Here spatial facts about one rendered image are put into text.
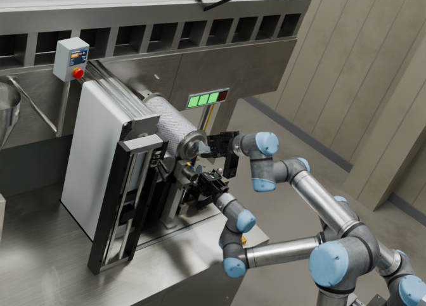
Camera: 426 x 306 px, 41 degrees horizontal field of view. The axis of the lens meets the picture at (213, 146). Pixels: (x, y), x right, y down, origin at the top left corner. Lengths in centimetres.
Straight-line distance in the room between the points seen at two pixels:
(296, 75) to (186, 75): 257
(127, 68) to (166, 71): 20
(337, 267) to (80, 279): 87
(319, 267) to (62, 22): 108
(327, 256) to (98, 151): 82
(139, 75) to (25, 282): 85
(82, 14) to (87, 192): 61
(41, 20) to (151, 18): 43
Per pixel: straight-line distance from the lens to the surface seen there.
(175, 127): 206
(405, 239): 445
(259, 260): 201
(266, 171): 183
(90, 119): 192
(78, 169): 206
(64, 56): 153
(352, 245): 166
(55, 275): 199
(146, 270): 206
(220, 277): 238
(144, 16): 206
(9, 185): 220
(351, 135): 472
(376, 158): 435
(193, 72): 238
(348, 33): 456
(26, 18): 182
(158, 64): 222
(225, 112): 303
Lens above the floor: 241
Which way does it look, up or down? 33 degrees down
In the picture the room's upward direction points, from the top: 20 degrees clockwise
